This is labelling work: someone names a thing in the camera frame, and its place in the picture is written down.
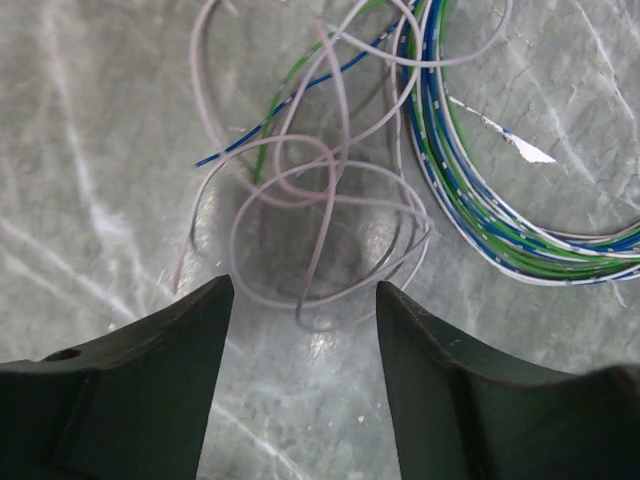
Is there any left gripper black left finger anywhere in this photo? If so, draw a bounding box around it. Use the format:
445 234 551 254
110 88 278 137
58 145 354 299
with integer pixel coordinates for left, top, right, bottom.
1 275 234 479

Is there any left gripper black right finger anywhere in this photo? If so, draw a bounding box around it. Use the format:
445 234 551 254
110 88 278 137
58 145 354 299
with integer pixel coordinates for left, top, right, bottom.
376 281 639 479

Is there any green blue wire coil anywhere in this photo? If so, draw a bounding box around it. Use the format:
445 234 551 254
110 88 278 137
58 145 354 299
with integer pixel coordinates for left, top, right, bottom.
193 0 640 287

